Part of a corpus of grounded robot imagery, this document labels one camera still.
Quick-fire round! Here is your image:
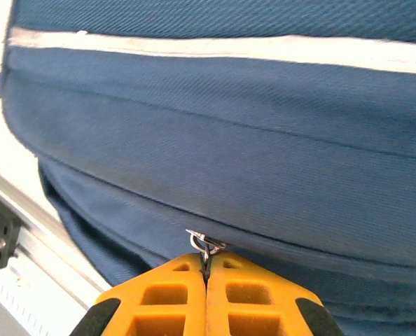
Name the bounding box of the navy blue backpack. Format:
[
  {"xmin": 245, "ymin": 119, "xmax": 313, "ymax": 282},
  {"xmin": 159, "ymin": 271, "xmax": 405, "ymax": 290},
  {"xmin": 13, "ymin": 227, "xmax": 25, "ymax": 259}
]
[{"xmin": 0, "ymin": 0, "xmax": 416, "ymax": 336}]

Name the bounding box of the aluminium mounting rail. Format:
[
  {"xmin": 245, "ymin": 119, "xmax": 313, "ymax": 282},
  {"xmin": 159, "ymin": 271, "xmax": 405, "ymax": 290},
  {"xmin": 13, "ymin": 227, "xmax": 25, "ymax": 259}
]
[{"xmin": 0, "ymin": 164, "xmax": 114, "ymax": 336}]

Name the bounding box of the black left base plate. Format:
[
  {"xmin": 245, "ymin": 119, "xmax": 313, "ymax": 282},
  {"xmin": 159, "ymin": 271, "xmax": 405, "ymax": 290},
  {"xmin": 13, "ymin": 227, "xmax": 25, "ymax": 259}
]
[{"xmin": 0, "ymin": 190, "xmax": 22, "ymax": 270}]

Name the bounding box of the perforated grey cable duct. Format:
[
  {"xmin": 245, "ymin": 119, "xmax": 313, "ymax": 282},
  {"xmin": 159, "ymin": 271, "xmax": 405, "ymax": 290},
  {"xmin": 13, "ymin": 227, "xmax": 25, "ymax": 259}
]
[{"xmin": 0, "ymin": 258, "xmax": 65, "ymax": 336}]

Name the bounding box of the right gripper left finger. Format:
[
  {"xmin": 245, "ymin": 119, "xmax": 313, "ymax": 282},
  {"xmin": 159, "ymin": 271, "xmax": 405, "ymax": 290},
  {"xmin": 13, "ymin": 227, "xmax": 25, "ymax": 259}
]
[{"xmin": 69, "ymin": 252, "xmax": 208, "ymax": 336}]

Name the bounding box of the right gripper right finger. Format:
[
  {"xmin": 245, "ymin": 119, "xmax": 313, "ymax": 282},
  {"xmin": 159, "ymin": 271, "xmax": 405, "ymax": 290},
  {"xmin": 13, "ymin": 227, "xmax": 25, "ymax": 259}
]
[{"xmin": 204, "ymin": 253, "xmax": 345, "ymax": 336}]

